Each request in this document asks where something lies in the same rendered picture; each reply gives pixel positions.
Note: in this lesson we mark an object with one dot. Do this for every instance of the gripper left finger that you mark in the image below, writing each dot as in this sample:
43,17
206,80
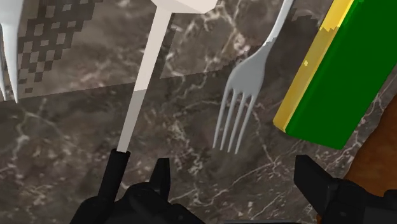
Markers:
161,204

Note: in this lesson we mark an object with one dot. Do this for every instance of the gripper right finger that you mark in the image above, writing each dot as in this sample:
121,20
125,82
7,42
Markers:
335,198

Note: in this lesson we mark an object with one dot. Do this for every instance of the green and yellow book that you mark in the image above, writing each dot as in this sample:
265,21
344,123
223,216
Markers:
347,80

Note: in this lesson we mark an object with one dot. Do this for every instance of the grey metal fork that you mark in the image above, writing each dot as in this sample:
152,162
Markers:
248,77

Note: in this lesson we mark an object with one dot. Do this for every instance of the white fork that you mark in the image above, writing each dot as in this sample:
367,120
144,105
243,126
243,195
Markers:
11,37

